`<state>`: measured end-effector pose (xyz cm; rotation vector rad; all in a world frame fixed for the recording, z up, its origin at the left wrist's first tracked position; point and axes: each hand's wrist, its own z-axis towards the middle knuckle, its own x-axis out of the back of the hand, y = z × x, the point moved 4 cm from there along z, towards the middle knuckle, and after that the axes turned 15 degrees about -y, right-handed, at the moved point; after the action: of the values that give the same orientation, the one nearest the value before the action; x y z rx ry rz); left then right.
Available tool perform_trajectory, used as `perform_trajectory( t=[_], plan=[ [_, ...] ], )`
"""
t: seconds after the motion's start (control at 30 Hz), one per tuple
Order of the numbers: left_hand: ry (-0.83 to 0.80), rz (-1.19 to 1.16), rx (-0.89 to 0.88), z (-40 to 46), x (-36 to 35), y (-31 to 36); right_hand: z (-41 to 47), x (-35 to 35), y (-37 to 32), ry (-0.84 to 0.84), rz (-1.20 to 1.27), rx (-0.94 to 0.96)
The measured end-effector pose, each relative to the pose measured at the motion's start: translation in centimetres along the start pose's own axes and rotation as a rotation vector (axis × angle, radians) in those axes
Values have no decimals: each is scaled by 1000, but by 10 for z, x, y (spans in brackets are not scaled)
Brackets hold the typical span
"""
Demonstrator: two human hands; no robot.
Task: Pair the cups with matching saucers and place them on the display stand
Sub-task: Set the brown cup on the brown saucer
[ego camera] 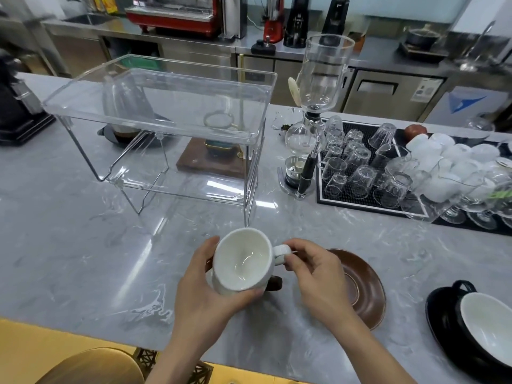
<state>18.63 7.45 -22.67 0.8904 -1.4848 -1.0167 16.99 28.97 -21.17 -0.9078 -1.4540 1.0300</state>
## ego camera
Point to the person's left hand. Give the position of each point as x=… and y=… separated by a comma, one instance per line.
x=196, y=303

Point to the person's right hand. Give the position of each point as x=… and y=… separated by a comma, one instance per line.
x=320, y=283

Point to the brown coffee cup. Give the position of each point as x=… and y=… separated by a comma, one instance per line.
x=274, y=283

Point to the brown saucer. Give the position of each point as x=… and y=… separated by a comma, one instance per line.
x=368, y=291

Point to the white coffee cup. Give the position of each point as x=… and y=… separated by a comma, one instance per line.
x=240, y=255

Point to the black saucer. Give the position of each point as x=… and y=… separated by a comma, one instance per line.
x=444, y=327

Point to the black coffee cup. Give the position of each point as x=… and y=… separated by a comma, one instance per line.
x=492, y=323

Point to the clear acrylic two-tier shelf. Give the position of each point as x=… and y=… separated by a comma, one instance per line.
x=160, y=99

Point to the person's left forearm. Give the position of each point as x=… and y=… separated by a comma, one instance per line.
x=176, y=367

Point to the glass siphon coffee maker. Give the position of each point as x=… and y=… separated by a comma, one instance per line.
x=324, y=67

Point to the red coffee grinder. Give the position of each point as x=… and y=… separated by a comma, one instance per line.
x=273, y=31

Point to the white-bordered black bar mat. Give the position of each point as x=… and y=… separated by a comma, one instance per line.
x=360, y=201

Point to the cluster of clear glass tumblers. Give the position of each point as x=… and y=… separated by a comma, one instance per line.
x=360, y=181

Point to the tan wooden stool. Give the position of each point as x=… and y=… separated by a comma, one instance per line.
x=92, y=367

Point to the small clear glass pitcher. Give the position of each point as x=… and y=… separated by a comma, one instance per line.
x=390, y=159

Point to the long black bar mat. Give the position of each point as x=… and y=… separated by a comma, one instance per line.
x=452, y=227

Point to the wooden brass pour-over stand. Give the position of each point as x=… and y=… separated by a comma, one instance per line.
x=196, y=159

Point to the large clear glass pitcher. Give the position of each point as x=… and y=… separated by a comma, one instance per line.
x=440, y=199

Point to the cluster of clear stemmed glasses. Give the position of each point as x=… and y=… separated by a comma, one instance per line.
x=482, y=217

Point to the red-brown clay teapot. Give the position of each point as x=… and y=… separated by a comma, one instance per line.
x=415, y=131

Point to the cluster of white ceramic cups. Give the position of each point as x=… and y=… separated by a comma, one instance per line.
x=452, y=151

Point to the stainless steel cabinet unit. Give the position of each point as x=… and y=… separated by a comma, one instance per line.
x=380, y=103

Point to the bamboo stirring paddle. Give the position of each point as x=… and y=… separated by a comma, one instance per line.
x=294, y=91

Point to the yellow flower green stem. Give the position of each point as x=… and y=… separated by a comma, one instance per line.
x=504, y=193

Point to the steel gooseneck kettle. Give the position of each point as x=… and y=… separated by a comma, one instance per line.
x=128, y=107

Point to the white appliance blue logo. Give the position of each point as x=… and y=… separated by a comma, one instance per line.
x=468, y=115

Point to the large clear wine glass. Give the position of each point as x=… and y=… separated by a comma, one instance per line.
x=480, y=124

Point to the black tamping station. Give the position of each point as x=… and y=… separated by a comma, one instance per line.
x=263, y=47

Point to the small wooden box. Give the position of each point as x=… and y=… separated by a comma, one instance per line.
x=360, y=41

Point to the black induction cooker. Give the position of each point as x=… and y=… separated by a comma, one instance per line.
x=424, y=55

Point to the black grinder clear hopper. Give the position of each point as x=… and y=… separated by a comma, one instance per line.
x=296, y=27

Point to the black grinder with tray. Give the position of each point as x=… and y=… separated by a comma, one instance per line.
x=16, y=111

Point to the black cooking pot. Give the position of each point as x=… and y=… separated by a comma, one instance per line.
x=420, y=37

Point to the black grinder dark hopper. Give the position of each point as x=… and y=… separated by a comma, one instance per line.
x=334, y=17

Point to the red espresso machine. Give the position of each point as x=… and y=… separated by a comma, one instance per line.
x=172, y=23

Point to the steel water boiler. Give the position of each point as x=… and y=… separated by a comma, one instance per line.
x=234, y=15

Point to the steel sink faucet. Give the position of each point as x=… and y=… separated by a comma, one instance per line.
x=486, y=31

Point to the yellow plastic bottle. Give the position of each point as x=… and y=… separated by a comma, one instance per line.
x=106, y=3

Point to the black metal lattice frame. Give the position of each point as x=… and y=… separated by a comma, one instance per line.
x=200, y=373

